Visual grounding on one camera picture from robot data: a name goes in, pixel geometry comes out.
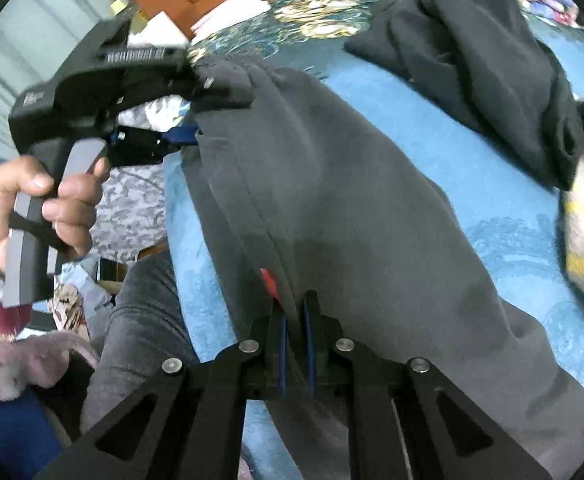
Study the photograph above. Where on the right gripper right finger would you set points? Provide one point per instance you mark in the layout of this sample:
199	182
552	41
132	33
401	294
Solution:
405	420

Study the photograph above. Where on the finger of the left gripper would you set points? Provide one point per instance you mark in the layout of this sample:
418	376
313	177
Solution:
224	84

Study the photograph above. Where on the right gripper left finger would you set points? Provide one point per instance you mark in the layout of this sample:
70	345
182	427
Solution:
184	422

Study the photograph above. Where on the grey sweatpants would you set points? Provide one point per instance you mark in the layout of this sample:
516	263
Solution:
301	185

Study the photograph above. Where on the grey patterned quilt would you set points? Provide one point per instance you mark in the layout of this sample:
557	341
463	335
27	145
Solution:
131	214

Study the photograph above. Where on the pink fluffy sleeve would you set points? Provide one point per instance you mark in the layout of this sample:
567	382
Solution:
36	360

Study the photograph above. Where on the blue floral bed blanket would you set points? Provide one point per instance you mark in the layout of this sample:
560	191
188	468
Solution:
508	219

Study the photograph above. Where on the dark grey garment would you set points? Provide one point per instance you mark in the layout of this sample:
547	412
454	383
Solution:
480	63

